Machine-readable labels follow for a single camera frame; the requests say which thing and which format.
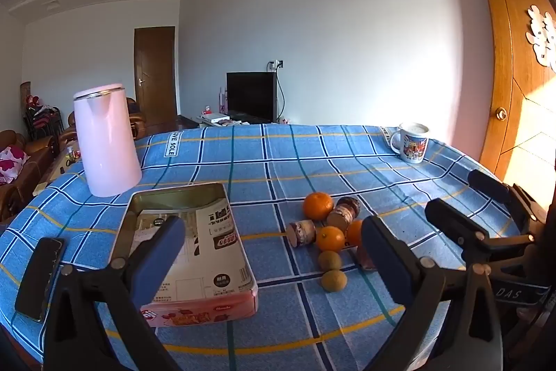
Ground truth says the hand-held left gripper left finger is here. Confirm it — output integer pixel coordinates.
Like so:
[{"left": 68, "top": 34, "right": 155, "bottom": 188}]
[{"left": 43, "top": 216, "right": 187, "bottom": 371}]

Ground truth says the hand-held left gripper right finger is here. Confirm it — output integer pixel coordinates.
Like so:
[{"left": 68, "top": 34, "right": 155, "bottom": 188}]
[{"left": 360, "top": 216, "right": 505, "bottom": 371}]

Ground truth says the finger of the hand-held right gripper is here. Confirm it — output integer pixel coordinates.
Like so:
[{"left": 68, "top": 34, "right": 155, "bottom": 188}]
[
  {"left": 468, "top": 169, "right": 546, "bottom": 224},
  {"left": 425, "top": 198, "right": 535, "bottom": 267}
]

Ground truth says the orange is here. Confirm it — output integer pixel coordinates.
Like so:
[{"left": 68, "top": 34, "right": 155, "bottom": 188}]
[
  {"left": 345, "top": 220, "right": 365, "bottom": 248},
  {"left": 303, "top": 192, "right": 334, "bottom": 221},
  {"left": 316, "top": 226, "right": 346, "bottom": 253}
]

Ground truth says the pink biscuit tin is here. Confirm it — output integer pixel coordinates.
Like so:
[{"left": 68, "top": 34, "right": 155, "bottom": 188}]
[{"left": 108, "top": 182, "right": 259, "bottom": 328}]

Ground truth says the yellow-green tangerine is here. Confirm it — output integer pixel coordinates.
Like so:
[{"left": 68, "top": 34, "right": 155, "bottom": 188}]
[
  {"left": 321, "top": 269, "right": 348, "bottom": 292},
  {"left": 318, "top": 250, "right": 343, "bottom": 271}
]

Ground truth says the white cartoon print mug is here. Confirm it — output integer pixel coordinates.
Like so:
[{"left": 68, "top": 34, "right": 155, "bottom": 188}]
[{"left": 390, "top": 122, "right": 431, "bottom": 164}]

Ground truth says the black smartphone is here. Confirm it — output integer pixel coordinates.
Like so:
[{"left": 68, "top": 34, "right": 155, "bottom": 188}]
[{"left": 14, "top": 237, "right": 67, "bottom": 324}]

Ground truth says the pink electric kettle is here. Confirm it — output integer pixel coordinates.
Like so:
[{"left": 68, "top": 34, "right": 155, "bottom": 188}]
[{"left": 73, "top": 83, "right": 142, "bottom": 198}]

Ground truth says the light wooden door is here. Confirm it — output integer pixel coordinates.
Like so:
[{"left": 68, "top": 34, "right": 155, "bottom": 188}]
[{"left": 474, "top": 0, "right": 556, "bottom": 215}]

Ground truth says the wooden coffee table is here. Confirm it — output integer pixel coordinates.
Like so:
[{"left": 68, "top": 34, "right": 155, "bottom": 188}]
[{"left": 32, "top": 145, "right": 83, "bottom": 198}]

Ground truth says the low television stand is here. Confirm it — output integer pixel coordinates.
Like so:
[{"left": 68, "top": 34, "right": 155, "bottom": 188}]
[{"left": 178, "top": 110, "right": 279, "bottom": 129}]

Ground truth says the blue plaid tablecloth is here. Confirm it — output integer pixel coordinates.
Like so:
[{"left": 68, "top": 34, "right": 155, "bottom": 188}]
[{"left": 0, "top": 123, "right": 535, "bottom": 371}]

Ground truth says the white paper door decoration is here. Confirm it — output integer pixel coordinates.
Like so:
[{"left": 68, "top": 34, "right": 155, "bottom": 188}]
[{"left": 525, "top": 5, "right": 556, "bottom": 74}]

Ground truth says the brown leather sofa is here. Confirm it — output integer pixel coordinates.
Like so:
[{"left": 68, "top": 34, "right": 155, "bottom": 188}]
[{"left": 0, "top": 130, "right": 59, "bottom": 219}]

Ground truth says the pink floral cushion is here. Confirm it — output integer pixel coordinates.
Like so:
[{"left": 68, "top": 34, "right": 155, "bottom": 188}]
[{"left": 0, "top": 145, "right": 29, "bottom": 185}]

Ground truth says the black folded rack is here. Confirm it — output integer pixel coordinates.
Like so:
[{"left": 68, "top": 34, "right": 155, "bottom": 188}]
[{"left": 24, "top": 95, "right": 62, "bottom": 141}]

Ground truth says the black television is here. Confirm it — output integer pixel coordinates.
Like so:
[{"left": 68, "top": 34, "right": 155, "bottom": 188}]
[{"left": 226, "top": 71, "right": 278, "bottom": 124}]

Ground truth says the dark brown room door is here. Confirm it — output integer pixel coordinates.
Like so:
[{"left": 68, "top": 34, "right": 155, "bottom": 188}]
[{"left": 134, "top": 26, "right": 177, "bottom": 128}]

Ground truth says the black power cable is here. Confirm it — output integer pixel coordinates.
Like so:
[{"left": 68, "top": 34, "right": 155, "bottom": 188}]
[{"left": 276, "top": 69, "right": 287, "bottom": 122}]

